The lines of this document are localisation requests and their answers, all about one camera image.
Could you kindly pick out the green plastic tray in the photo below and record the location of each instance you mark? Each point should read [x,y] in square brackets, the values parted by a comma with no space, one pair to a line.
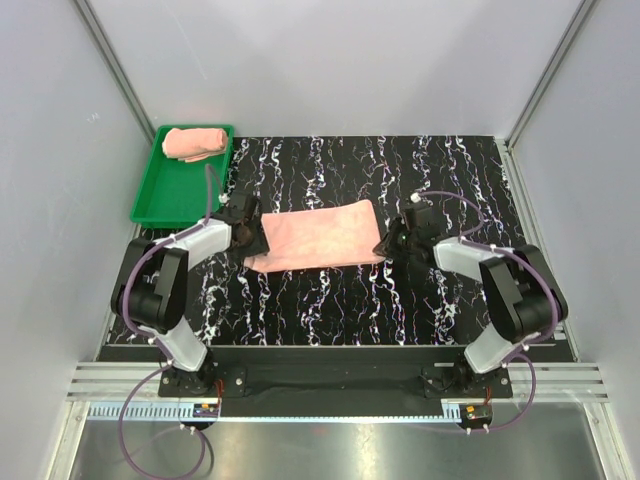
[173,193]

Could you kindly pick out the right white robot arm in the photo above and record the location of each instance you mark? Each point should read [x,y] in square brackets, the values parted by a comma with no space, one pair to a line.
[524,301]

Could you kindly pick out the black marble pattern mat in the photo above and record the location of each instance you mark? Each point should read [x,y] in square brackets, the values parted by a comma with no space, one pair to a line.
[358,305]

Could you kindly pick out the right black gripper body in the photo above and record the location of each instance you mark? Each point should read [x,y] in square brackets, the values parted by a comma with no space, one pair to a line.
[399,242]

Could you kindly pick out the white slotted cable duct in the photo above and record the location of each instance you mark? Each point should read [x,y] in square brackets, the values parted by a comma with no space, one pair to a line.
[159,411]

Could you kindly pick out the pink striped towel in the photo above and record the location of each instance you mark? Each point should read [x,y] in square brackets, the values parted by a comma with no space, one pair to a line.
[194,144]

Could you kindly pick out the aluminium frame rail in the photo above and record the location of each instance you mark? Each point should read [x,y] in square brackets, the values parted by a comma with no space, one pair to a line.
[107,381]

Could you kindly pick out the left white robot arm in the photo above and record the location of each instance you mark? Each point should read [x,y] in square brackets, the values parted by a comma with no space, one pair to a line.
[150,293]

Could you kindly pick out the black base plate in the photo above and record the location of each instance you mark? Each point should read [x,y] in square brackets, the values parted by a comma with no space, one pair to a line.
[336,381]

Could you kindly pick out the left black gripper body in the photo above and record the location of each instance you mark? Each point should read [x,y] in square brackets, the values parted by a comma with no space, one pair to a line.
[255,243]

